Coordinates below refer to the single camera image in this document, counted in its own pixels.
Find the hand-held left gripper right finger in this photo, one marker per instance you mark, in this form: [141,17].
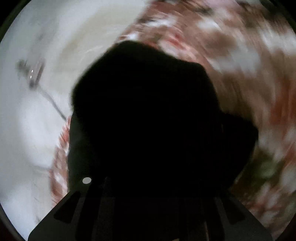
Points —
[238,222]

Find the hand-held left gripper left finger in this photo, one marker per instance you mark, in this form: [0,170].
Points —
[69,215]

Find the black garment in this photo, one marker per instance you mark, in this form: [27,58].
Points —
[152,120]

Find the grey power adapter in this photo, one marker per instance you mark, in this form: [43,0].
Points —
[34,74]

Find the floral fleece blanket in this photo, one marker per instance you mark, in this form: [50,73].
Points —
[249,69]

